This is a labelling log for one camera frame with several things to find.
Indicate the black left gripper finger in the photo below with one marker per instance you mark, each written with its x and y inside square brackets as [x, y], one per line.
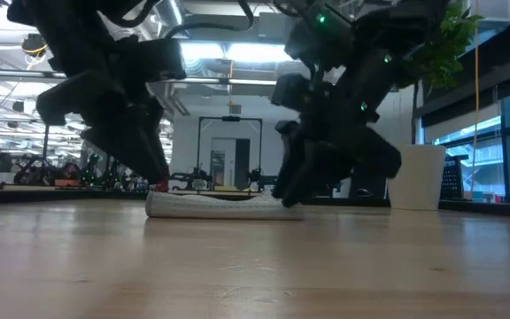
[126, 142]

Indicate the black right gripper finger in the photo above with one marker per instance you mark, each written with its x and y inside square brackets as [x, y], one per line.
[290, 142]
[348, 150]

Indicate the grey waffle microfiber towel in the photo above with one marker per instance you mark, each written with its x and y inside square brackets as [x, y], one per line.
[219, 210]

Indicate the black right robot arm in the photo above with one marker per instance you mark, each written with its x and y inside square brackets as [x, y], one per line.
[392, 26]

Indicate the black leaning panel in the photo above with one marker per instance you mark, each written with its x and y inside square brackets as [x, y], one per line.
[370, 188]

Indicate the red background object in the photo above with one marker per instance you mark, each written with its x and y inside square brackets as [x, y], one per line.
[162, 185]

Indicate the white plant pot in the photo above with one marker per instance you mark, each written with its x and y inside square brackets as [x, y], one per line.
[419, 186]

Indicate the long ceiling light bar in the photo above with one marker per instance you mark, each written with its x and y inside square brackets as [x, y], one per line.
[7, 73]

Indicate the green leafy potted plant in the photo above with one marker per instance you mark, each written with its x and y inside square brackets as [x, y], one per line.
[450, 53]

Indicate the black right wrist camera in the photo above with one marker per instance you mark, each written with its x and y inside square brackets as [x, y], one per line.
[290, 91]

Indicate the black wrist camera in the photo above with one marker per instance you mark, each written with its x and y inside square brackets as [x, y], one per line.
[290, 91]
[157, 59]

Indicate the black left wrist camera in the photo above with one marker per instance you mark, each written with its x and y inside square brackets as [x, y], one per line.
[157, 59]

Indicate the black rectangular rig frame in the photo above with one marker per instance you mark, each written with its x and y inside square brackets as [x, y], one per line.
[199, 150]
[45, 146]

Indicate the black aluminium table frame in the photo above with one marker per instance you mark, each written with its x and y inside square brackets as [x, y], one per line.
[60, 196]

